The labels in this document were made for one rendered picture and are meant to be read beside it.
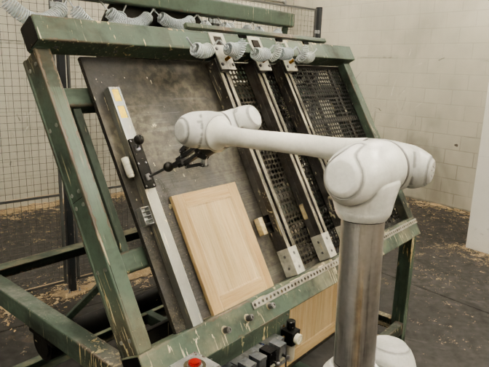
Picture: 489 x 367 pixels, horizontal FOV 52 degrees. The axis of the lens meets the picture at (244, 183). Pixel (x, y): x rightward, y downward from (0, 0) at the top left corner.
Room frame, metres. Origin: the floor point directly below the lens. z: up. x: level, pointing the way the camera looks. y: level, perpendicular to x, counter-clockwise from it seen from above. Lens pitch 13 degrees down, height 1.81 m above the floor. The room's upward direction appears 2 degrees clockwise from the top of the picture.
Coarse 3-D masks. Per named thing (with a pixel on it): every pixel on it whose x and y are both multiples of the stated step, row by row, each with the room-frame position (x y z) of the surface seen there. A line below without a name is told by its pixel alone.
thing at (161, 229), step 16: (112, 96) 1.91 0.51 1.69; (112, 112) 1.91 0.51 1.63; (128, 128) 1.88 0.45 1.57; (128, 144) 1.84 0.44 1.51; (144, 192) 1.79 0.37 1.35; (160, 208) 1.79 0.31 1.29; (160, 224) 1.75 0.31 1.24; (160, 240) 1.73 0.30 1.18; (176, 256) 1.72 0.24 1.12; (176, 272) 1.69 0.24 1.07; (176, 288) 1.67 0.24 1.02; (192, 304) 1.66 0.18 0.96; (192, 320) 1.62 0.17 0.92
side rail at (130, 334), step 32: (32, 64) 1.79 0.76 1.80; (64, 96) 1.75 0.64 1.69; (64, 128) 1.68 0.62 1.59; (64, 160) 1.68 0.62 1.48; (96, 192) 1.63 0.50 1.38; (96, 224) 1.57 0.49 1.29; (96, 256) 1.56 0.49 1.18; (128, 288) 1.52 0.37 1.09; (128, 320) 1.46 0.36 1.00; (128, 352) 1.46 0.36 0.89
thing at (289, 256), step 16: (208, 64) 2.44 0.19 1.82; (224, 64) 2.37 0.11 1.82; (224, 80) 2.38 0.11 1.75; (224, 96) 2.37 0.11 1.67; (256, 160) 2.25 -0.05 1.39; (256, 176) 2.23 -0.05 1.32; (256, 192) 2.23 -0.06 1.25; (272, 192) 2.22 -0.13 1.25; (272, 208) 2.17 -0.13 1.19; (272, 224) 2.16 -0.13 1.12; (272, 240) 2.16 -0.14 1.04; (288, 240) 2.15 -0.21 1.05; (288, 256) 2.10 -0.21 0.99; (288, 272) 2.10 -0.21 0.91
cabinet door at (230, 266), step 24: (192, 192) 1.96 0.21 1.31; (216, 192) 2.05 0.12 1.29; (192, 216) 1.90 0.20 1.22; (216, 216) 1.99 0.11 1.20; (240, 216) 2.08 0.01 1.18; (192, 240) 1.84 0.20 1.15; (216, 240) 1.92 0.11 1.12; (240, 240) 2.01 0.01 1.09; (216, 264) 1.86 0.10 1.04; (240, 264) 1.94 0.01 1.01; (264, 264) 2.03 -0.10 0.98; (216, 288) 1.79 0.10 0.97; (240, 288) 1.87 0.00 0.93; (264, 288) 1.96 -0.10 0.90; (216, 312) 1.73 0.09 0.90
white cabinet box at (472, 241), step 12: (480, 144) 5.05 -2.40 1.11; (480, 156) 5.04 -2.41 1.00; (480, 168) 5.03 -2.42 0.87; (480, 180) 5.01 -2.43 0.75; (480, 192) 5.00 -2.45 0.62; (480, 204) 4.99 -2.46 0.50; (480, 216) 4.97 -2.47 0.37; (468, 228) 5.06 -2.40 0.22; (480, 228) 4.96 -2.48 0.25; (468, 240) 5.04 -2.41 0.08; (480, 240) 4.95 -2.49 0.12
